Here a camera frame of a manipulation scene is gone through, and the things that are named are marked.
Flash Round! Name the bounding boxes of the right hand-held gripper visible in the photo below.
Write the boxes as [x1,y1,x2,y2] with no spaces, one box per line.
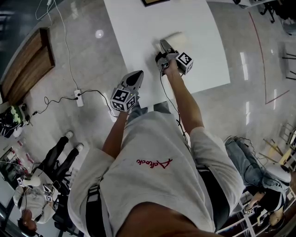
[155,39,194,75]

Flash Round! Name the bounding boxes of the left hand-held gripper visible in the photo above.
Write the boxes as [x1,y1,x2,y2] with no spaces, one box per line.
[110,70,144,112]

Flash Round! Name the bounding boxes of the person's left forearm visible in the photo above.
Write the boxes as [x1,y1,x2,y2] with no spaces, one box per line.
[101,110,129,160]

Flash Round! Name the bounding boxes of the person's right forearm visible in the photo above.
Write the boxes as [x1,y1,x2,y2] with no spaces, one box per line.
[163,60,205,135]

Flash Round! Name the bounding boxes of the white table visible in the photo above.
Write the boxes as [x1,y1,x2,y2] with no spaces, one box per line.
[103,0,231,109]

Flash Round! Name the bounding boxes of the person's grey trousers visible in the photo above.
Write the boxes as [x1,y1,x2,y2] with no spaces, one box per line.
[128,101,172,123]

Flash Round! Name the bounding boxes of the person's grey t-shirt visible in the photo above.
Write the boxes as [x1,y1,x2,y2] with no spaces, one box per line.
[67,111,246,237]

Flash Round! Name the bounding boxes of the black office chair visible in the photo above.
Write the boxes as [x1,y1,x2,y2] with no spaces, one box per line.
[260,0,280,24]

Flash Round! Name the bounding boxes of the wooden sticks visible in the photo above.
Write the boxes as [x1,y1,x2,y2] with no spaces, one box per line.
[259,122,296,172]

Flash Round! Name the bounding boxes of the person's chin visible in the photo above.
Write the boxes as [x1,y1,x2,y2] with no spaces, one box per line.
[117,202,222,237]

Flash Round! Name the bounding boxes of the white metal railing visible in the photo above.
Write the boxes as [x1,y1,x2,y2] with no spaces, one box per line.
[217,196,296,237]

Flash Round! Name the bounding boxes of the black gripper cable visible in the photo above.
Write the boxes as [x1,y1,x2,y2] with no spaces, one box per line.
[159,69,192,151]

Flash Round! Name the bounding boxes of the black power cable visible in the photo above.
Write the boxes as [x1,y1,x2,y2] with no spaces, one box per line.
[23,89,118,127]

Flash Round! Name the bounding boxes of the long white cable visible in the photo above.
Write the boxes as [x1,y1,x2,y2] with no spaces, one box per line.
[35,0,79,90]

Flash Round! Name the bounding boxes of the grey chair with black frame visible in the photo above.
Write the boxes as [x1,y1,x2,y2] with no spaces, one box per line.
[283,41,296,81]

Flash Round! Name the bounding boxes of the black shoulder strap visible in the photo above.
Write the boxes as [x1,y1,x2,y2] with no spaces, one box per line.
[196,164,230,232]
[85,187,104,237]

